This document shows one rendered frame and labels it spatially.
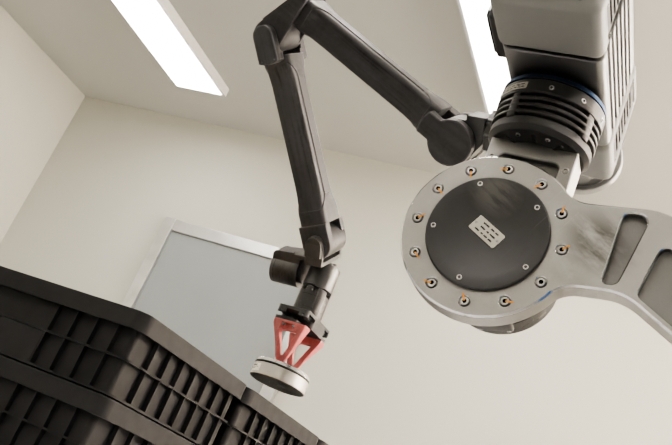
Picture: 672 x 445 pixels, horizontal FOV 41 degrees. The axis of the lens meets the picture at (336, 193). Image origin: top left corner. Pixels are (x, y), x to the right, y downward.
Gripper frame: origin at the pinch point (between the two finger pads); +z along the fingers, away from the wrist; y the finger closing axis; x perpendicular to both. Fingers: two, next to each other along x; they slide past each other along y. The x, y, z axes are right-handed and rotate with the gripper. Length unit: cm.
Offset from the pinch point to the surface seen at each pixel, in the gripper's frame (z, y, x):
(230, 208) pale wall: -134, -254, -220
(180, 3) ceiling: -182, -131, -206
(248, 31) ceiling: -181, -148, -175
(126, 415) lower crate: 22, 47, 9
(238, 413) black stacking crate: 13.8, 20.4, 7.4
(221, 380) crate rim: 11.7, 30.5, 8.7
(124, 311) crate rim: 11, 52, 6
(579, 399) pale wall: -83, -273, -6
